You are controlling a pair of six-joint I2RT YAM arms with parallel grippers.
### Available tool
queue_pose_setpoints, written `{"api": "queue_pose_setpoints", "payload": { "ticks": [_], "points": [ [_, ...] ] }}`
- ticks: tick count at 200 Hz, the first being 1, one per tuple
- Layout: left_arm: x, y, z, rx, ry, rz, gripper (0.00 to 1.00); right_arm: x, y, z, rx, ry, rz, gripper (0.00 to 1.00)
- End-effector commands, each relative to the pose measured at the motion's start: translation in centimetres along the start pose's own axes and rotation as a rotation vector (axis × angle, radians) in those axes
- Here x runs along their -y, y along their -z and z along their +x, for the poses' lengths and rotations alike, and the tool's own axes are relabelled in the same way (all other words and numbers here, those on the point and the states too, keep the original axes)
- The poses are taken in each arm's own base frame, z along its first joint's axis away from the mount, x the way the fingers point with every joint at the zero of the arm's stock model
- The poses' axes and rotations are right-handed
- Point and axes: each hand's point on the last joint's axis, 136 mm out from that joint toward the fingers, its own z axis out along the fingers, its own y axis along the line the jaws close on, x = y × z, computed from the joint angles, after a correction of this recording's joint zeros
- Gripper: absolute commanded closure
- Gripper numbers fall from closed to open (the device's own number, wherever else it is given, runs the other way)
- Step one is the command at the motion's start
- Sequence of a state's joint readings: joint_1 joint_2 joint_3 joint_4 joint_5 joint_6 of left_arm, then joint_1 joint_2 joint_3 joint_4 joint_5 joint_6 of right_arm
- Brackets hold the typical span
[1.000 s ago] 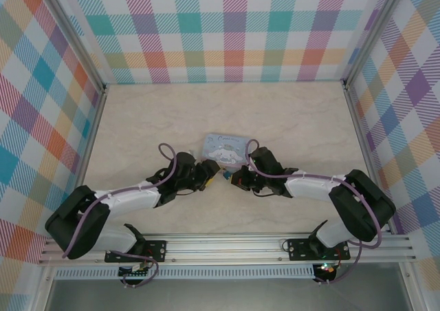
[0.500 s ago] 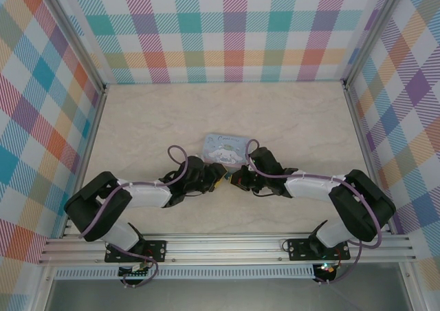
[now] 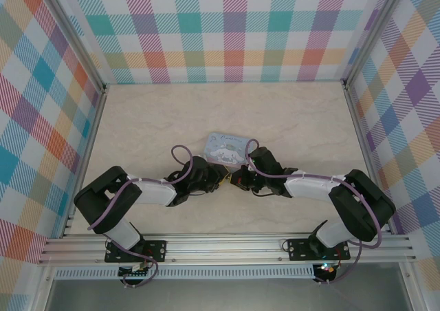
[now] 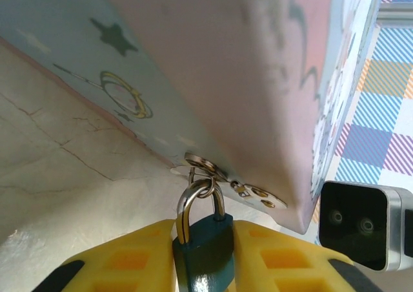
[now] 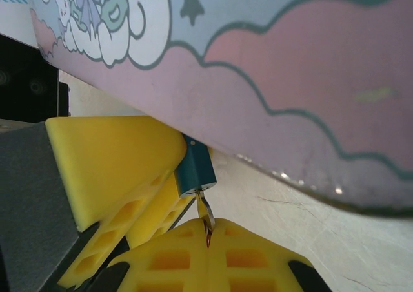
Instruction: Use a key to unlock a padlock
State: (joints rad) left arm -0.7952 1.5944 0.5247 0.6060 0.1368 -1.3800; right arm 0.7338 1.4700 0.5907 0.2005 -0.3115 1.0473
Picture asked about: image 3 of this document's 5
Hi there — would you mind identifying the light blue cartoon card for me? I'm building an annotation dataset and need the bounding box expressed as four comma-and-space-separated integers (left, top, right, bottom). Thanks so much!
202, 131, 254, 170

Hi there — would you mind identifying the thin black cable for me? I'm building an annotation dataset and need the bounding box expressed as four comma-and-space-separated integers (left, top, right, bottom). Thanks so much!
252, 186, 281, 198

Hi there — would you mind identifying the aluminium mounting rail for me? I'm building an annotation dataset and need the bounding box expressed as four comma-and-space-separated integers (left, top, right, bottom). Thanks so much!
37, 233, 419, 266

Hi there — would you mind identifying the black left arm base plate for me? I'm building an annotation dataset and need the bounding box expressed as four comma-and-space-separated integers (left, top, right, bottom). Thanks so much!
104, 240, 168, 263

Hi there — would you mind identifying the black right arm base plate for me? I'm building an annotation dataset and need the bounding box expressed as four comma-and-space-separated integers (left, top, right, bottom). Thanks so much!
287, 238, 351, 261

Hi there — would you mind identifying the white slotted cable duct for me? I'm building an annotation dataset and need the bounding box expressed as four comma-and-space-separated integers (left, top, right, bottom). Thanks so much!
54, 264, 316, 280

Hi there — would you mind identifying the aluminium table edge rail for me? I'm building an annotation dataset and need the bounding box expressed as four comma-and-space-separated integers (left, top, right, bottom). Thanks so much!
342, 80, 377, 180
61, 83, 110, 238

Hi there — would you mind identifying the aluminium corner post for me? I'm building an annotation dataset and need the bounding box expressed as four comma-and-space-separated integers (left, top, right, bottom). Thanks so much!
342, 0, 410, 88
41, 0, 107, 92

